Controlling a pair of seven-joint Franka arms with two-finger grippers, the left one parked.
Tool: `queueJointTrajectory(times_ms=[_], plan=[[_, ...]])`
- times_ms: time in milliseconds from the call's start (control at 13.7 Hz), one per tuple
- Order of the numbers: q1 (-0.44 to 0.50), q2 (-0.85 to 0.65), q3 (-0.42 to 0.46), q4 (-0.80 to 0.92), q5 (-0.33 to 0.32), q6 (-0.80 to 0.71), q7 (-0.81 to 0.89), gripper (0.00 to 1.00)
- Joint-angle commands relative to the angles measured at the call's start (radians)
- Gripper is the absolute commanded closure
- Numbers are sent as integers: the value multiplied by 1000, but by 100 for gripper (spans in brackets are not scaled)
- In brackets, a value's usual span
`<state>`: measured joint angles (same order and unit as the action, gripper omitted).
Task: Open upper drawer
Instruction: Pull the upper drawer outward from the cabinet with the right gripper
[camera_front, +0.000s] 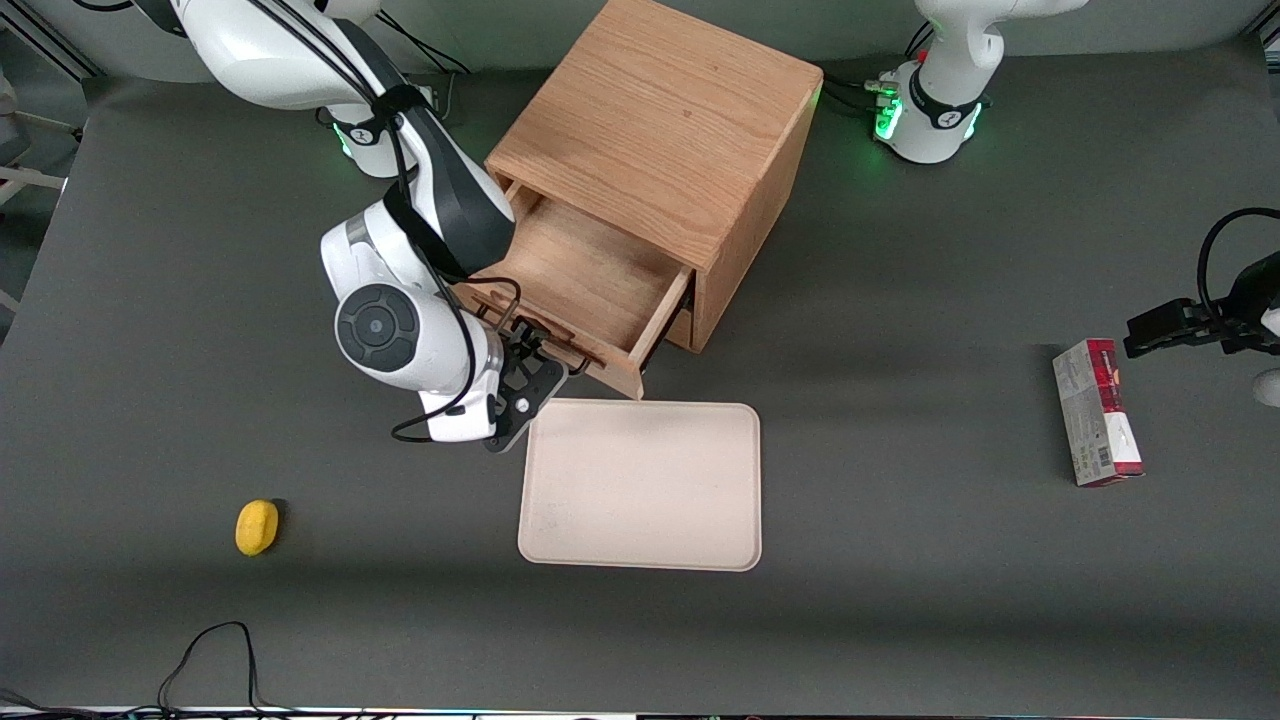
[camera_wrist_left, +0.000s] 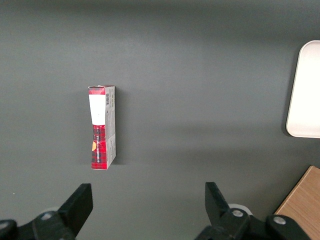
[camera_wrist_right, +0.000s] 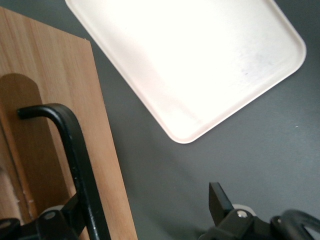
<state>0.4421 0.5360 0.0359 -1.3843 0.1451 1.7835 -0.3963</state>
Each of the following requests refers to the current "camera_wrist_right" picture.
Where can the wooden drawer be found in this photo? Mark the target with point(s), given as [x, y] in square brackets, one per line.
[62, 75]

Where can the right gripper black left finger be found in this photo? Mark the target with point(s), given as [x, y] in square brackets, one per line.
[60, 222]

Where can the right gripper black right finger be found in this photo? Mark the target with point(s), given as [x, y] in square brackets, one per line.
[222, 212]

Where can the white rectangular tray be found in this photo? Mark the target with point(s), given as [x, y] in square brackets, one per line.
[187, 62]

